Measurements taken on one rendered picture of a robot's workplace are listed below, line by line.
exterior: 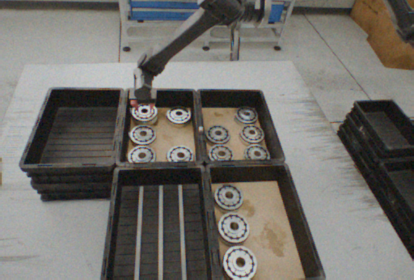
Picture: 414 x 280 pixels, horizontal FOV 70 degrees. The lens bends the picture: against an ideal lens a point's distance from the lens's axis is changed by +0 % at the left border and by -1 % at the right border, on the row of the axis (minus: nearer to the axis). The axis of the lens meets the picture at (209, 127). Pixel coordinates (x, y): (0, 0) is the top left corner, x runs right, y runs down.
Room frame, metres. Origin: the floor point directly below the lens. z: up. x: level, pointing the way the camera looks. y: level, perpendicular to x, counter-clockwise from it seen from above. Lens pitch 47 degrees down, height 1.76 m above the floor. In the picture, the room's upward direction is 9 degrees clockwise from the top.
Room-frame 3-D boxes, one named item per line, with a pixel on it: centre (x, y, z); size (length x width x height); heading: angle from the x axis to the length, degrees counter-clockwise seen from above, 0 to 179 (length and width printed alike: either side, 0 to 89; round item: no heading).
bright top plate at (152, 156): (0.64, 0.23, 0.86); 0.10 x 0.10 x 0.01
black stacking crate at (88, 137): (0.70, 0.48, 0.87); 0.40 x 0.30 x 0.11; 13
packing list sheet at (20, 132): (0.70, 0.77, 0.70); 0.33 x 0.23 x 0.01; 17
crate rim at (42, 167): (0.70, 0.48, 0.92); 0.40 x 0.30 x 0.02; 13
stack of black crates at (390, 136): (1.37, -1.09, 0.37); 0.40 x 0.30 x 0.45; 17
